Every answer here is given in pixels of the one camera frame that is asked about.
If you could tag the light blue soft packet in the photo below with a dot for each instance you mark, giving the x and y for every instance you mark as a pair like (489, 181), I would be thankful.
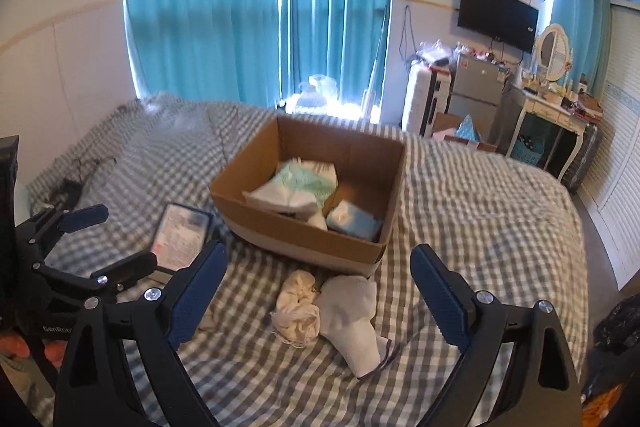
(350, 219)

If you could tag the grey checkered bed sheet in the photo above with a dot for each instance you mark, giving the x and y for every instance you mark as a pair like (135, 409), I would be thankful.
(480, 212)

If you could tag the white oval mirror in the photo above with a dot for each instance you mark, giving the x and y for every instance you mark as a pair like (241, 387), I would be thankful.
(550, 52)

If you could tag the clear plastic bag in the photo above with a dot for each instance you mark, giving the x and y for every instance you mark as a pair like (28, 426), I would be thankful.
(315, 97)

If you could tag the cream cloth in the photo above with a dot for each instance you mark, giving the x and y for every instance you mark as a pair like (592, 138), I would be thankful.
(297, 307)

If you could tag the wide teal curtain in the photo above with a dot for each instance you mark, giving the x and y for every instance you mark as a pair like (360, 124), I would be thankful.
(200, 7)

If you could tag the silver small fridge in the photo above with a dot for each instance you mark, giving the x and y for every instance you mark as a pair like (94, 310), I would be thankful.
(475, 92)

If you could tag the white folded cloth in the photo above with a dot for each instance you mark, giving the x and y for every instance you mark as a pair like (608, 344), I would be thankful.
(280, 199)

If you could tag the white suitcase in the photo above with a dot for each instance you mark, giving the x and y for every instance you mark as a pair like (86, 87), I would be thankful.
(417, 102)

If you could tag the white louvered wardrobe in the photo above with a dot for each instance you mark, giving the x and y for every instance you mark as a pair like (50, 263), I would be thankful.
(617, 157)

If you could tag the black plastic bag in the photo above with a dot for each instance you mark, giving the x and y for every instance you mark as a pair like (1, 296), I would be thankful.
(620, 324)

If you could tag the green and white soft pack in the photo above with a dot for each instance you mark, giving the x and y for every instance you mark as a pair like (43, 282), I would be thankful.
(302, 179)

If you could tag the person's left hand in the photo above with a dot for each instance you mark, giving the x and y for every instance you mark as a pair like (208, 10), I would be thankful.
(15, 348)

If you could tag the brown cardboard box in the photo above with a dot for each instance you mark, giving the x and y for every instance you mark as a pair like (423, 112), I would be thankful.
(300, 247)

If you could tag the white dressing table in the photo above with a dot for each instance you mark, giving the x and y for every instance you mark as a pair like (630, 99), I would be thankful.
(547, 107)

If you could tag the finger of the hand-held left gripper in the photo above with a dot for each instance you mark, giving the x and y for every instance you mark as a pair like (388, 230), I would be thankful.
(125, 268)
(85, 217)

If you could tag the small cardboard box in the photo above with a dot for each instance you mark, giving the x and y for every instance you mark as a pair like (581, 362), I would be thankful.
(442, 124)

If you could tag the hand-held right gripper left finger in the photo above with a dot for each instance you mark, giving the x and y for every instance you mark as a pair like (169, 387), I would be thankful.
(197, 294)

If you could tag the black wall television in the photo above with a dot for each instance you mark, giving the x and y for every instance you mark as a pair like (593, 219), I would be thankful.
(497, 14)

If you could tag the white sock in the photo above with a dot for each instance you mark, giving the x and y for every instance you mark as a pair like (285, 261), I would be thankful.
(350, 319)

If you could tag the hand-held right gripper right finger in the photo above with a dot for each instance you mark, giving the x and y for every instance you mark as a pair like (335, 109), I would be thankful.
(440, 299)

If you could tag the teal patterned bag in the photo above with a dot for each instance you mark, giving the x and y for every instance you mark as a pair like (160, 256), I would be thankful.
(467, 129)

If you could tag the narrow teal curtain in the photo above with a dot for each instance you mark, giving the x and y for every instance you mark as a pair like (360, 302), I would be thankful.
(575, 7)

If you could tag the teal storage basket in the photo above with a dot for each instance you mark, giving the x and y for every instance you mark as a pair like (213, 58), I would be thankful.
(529, 149)

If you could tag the black framed tablet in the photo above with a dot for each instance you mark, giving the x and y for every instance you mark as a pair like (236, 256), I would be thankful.
(182, 232)

